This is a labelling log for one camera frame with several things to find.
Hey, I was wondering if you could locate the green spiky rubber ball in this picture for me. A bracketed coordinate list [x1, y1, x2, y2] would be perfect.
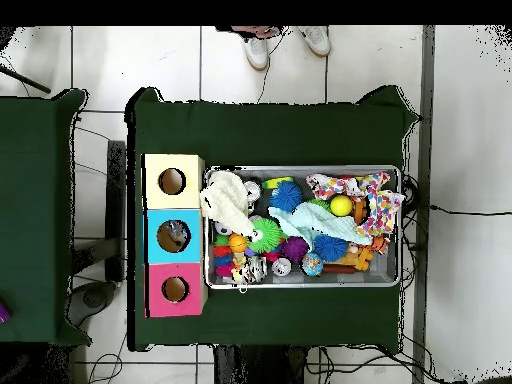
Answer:
[247, 217, 286, 253]

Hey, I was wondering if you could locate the cream knitted cloth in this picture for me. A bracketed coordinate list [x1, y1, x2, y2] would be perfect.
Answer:
[199, 169, 259, 238]

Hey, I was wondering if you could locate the clear plastic bottle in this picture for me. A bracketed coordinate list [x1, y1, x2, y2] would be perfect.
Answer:
[166, 223, 192, 249]

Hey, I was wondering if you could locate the polka dot colourful cloth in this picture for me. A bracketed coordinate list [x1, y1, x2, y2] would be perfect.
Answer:
[307, 171, 407, 238]

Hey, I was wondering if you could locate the wooden box with three holes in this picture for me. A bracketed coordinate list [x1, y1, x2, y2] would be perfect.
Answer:
[142, 153, 208, 319]

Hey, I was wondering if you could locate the blue spiky rubber ball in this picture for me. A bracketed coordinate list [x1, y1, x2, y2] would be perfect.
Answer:
[271, 181, 305, 213]

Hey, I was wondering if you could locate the small orange basketball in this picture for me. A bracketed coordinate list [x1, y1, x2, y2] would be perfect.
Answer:
[228, 232, 249, 254]

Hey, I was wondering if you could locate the crushed silver can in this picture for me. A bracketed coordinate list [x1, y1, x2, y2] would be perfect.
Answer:
[239, 254, 270, 283]

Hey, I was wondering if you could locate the mint green fuzzy cloth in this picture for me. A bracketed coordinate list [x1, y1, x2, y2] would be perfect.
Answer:
[268, 201, 374, 246]

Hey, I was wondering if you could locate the small globe ball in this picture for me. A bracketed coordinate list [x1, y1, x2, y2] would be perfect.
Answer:
[301, 253, 325, 278]

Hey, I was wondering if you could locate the yellow smooth ball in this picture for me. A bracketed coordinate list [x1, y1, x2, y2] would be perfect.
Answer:
[330, 195, 355, 218]

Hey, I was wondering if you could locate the black upright panel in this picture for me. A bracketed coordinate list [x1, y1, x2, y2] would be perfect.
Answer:
[105, 139, 129, 283]

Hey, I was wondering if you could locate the white sneaker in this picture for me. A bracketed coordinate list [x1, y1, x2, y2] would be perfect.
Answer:
[299, 25, 333, 58]
[243, 35, 271, 73]

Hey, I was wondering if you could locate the grey round floor base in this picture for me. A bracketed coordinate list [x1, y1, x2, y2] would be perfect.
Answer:
[79, 281, 117, 315]

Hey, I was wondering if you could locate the dark green side table cloth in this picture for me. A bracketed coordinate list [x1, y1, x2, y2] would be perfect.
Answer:
[0, 87, 91, 347]

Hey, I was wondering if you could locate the shallow wire mesh bin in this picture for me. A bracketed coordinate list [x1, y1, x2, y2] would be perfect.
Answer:
[203, 164, 403, 289]

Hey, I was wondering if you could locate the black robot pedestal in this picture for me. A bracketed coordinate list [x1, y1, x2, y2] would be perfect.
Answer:
[211, 343, 323, 384]

